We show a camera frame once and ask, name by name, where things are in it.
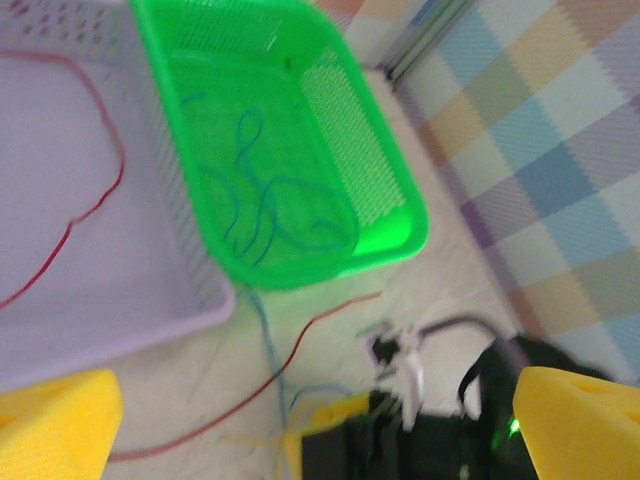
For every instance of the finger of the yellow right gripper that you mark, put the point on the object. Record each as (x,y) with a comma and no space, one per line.
(340,410)

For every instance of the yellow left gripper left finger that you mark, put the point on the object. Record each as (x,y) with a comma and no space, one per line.
(55,430)

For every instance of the green plastic basket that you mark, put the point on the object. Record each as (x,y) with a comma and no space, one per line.
(390,240)

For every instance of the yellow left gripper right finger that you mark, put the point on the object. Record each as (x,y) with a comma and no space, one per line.
(585,430)

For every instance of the purple plastic basket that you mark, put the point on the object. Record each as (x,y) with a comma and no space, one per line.
(75,325)

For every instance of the aluminium frame post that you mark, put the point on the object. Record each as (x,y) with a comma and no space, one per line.
(425,40)

